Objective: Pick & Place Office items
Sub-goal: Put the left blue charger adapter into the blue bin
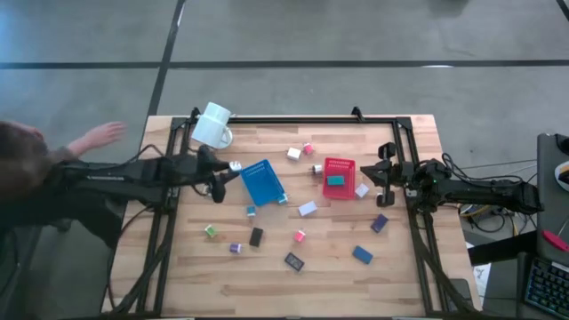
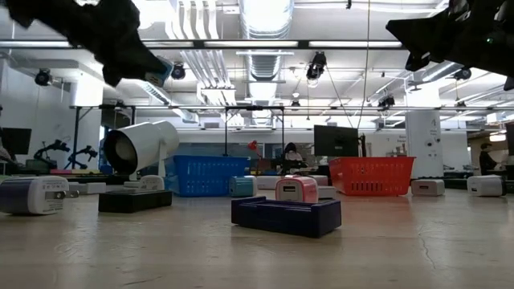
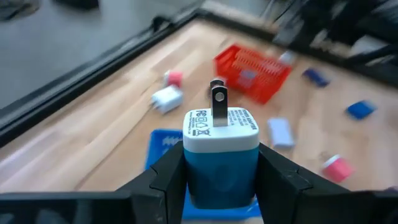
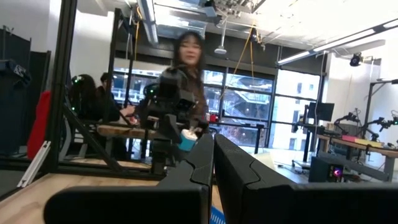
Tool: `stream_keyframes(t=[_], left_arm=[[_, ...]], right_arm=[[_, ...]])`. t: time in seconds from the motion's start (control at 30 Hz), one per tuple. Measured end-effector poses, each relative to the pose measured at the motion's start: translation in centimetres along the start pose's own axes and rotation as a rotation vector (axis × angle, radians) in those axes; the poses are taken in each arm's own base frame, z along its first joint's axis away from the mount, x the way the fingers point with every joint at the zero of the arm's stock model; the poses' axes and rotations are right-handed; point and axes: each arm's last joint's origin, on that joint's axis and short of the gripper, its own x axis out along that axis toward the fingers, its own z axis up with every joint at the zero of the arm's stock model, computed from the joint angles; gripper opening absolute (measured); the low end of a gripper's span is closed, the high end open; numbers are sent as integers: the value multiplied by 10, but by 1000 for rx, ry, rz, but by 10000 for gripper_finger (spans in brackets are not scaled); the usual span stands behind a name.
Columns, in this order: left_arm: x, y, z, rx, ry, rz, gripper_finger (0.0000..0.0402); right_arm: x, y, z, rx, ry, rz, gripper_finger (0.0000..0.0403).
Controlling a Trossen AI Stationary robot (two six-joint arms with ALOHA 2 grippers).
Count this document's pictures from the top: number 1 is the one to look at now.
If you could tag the black round object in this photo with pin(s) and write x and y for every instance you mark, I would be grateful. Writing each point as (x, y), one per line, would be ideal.
(563, 143)

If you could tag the backlit computer keyboard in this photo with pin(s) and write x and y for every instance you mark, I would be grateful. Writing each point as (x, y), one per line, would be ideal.
(549, 289)

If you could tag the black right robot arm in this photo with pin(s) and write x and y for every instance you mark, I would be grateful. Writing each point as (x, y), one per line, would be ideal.
(489, 193)

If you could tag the white paper sheet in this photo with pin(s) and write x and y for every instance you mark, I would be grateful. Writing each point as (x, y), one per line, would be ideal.
(482, 275)

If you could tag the red plastic basket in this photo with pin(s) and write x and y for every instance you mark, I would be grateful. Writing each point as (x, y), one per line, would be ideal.
(349, 191)

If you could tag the white mug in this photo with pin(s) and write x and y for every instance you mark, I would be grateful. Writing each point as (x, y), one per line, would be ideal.
(211, 124)

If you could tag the white cube wall charger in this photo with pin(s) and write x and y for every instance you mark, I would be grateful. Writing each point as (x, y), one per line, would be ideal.
(294, 153)

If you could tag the person's hand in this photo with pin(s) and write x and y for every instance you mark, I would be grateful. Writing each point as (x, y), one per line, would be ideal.
(104, 135)

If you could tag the teal wall charger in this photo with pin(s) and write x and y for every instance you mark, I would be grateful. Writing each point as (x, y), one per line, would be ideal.
(235, 166)
(251, 211)

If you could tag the person's forearm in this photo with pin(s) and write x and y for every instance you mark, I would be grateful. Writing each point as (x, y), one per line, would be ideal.
(75, 149)

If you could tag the white digital display unit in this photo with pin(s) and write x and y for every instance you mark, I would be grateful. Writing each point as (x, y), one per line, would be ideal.
(206, 191)

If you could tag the teal box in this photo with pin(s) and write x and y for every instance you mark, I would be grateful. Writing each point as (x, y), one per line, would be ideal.
(335, 180)

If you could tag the dark grey side desk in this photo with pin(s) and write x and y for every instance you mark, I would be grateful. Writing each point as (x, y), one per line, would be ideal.
(549, 200)

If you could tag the blue plastic basket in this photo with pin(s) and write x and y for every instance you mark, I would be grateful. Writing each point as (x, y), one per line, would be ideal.
(262, 184)

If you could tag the silver white wall charger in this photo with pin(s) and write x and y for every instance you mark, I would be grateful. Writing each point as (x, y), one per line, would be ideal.
(317, 169)

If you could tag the blue box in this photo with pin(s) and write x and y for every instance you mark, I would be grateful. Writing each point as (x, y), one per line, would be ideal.
(362, 254)

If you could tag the purple wall charger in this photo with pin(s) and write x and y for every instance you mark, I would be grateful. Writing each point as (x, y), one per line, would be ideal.
(235, 248)

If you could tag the small white box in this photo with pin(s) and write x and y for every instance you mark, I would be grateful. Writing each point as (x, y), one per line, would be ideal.
(362, 190)

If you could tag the black box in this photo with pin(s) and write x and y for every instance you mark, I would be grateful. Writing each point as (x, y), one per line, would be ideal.
(256, 237)

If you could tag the black aluminium rig frame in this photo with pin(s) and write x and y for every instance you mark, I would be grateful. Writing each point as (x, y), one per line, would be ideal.
(311, 120)

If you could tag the pink wall charger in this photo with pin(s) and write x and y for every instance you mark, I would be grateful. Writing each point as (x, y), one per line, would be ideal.
(300, 236)
(308, 148)

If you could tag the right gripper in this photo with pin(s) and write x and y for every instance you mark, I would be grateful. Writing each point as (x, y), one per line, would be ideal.
(398, 178)

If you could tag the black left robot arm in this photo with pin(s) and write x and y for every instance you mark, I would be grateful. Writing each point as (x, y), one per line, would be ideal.
(133, 178)

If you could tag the white round object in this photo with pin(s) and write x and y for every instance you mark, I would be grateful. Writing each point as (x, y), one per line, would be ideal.
(563, 171)

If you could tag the green wall charger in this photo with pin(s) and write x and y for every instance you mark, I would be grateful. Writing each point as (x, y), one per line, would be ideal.
(210, 230)

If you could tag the black digital display unit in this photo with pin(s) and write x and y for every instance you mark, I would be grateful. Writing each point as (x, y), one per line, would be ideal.
(294, 261)

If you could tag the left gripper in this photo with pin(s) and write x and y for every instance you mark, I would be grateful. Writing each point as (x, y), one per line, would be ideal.
(202, 171)

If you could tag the person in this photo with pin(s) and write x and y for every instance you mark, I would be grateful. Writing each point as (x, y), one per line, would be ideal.
(22, 155)

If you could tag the lavender box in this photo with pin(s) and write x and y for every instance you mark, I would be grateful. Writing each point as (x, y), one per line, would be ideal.
(307, 208)

